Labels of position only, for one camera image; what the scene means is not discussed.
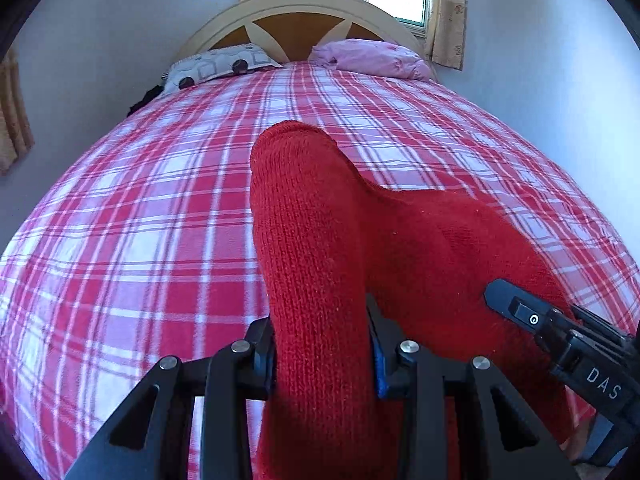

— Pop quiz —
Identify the red knitted sweater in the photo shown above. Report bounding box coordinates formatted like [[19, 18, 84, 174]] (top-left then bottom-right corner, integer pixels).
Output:
[[250, 122, 573, 479]]

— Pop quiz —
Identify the red white plaid bedspread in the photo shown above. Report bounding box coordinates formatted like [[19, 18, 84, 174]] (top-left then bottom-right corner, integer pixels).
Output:
[[1, 63, 639, 479]]

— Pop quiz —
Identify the yellow curtain centre right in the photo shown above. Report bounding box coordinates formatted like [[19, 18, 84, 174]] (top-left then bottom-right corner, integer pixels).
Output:
[[425, 0, 468, 70]]

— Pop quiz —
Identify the pink pillow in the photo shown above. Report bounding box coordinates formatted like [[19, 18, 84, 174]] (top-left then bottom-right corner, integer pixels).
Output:
[[308, 38, 436, 81]]

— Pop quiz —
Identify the yellow curtain side window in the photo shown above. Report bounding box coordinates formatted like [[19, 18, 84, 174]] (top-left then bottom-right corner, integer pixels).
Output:
[[0, 48, 35, 174]]

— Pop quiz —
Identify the cream wooden headboard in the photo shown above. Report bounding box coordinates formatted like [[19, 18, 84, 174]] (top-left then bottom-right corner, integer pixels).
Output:
[[175, 0, 424, 63]]

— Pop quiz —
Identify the white black patterned pillow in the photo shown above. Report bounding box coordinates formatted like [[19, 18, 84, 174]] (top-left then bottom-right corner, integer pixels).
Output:
[[162, 44, 282, 96]]

